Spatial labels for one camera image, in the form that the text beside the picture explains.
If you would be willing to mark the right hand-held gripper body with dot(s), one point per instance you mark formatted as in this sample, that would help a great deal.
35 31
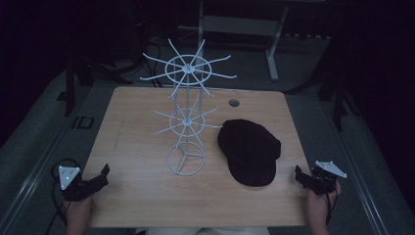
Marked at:
324 178

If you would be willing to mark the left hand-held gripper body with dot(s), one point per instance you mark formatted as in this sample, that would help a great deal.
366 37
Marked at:
69 174

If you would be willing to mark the person's left hand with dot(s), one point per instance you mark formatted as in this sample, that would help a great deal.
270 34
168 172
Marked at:
78 209

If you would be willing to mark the person's right hand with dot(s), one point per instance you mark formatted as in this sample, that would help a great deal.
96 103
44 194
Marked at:
318 209

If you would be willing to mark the black cap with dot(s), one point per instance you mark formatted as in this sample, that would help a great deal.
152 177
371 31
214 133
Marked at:
249 153

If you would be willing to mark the black stand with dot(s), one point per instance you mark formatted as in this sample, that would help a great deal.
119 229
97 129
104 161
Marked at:
81 73
336 88

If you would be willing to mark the black square frame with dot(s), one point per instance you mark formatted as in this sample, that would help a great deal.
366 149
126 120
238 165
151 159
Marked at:
83 122

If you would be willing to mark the white metal table frame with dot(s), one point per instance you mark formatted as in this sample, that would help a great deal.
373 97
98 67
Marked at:
241 26

